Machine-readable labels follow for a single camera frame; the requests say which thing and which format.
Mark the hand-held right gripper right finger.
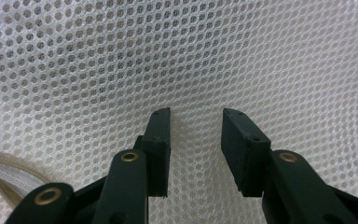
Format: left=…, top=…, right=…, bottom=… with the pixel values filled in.
left=221, top=107, right=355, bottom=224

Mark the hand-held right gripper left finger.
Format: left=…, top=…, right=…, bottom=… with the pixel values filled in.
left=91, top=107, right=172, bottom=224

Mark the white mesh laundry bag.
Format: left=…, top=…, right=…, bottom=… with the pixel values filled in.
left=0, top=0, right=358, bottom=224

